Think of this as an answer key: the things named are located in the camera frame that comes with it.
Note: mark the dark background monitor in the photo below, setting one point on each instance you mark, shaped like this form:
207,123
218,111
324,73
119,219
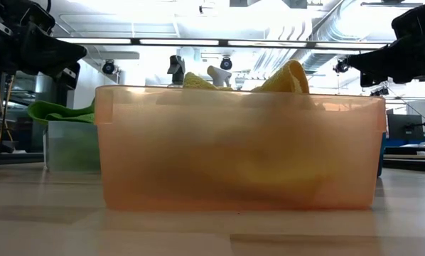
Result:
404,126

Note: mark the round black ceiling camera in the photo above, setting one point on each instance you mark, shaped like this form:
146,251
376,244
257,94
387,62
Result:
108,67
226,64

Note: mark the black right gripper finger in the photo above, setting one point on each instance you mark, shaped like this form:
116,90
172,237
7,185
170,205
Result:
383,60
370,80

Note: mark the orange plastic bin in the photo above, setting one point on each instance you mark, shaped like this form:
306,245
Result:
162,160

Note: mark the yellow microfiber towel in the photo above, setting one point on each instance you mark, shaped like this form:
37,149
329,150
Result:
287,80

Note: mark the clear spray bottle white trigger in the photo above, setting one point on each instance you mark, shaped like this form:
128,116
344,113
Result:
219,76

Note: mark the long ceiling light bar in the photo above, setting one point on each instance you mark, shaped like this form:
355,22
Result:
178,42

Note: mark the blue plastic bin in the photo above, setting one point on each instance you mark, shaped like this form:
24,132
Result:
380,156

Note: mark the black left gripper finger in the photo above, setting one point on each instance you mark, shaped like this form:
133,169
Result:
71,76
52,53

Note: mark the clear plastic bin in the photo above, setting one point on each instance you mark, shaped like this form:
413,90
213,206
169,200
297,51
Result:
70,149

